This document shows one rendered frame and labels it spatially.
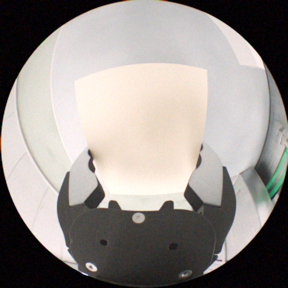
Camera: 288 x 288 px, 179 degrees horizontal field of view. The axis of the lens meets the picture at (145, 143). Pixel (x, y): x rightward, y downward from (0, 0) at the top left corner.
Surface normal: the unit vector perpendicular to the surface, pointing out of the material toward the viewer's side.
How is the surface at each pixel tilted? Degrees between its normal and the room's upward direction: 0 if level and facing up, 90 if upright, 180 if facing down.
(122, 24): 0
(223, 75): 0
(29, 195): 90
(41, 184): 90
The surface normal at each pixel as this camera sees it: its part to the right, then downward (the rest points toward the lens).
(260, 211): -0.22, -0.85
